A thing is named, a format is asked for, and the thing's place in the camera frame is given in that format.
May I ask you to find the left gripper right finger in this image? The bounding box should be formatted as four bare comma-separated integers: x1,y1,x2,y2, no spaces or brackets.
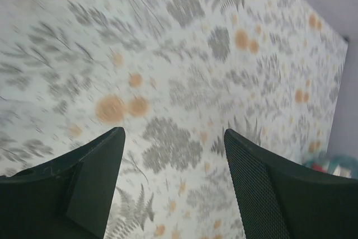
224,129,357,238

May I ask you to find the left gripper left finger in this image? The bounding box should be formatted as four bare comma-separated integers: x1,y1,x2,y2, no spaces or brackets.
1,127,125,239

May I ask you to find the red t shirt in bin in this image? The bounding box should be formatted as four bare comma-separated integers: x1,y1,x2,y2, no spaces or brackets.
310,163,327,173

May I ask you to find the clear blue plastic bin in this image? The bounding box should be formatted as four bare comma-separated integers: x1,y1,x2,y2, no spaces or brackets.
303,154,357,179

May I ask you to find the floral patterned table cloth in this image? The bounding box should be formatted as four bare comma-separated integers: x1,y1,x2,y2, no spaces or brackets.
1,0,348,238

